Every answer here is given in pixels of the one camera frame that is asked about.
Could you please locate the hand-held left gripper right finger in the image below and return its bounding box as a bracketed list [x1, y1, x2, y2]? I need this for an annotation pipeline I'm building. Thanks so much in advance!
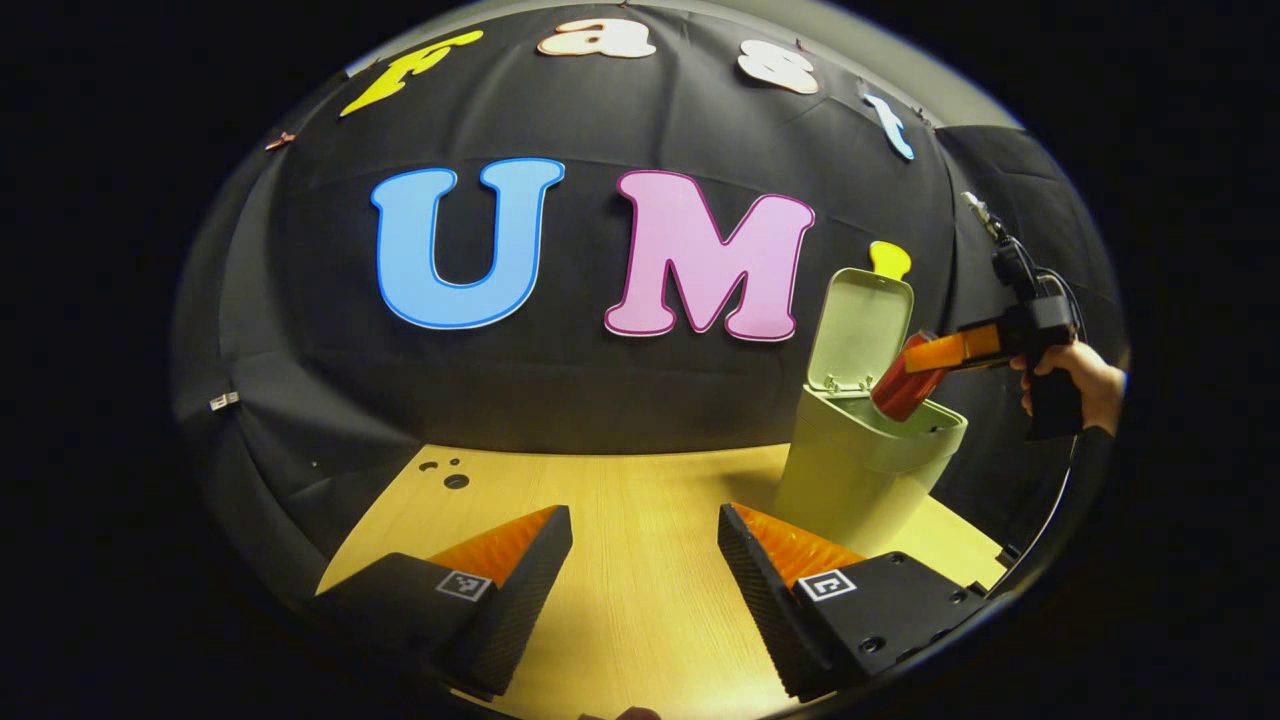
[717, 502, 989, 702]

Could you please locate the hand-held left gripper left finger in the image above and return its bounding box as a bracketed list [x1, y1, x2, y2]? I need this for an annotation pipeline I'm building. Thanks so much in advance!
[312, 505, 574, 699]

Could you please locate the red pop can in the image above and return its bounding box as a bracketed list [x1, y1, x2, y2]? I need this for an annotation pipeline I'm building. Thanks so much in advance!
[870, 330, 951, 423]

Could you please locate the pale green desktop garbage bin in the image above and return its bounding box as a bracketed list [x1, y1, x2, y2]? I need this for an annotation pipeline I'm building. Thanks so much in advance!
[775, 267, 969, 556]

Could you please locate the wooden desktop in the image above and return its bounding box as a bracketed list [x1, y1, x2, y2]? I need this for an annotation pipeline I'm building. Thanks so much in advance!
[318, 443, 1006, 720]

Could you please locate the black backdrop cloth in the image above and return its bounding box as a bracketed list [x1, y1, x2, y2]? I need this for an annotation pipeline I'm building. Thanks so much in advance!
[170, 5, 1126, 601]

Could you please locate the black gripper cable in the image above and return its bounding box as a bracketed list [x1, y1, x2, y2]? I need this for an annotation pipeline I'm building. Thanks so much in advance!
[1036, 265, 1088, 341]

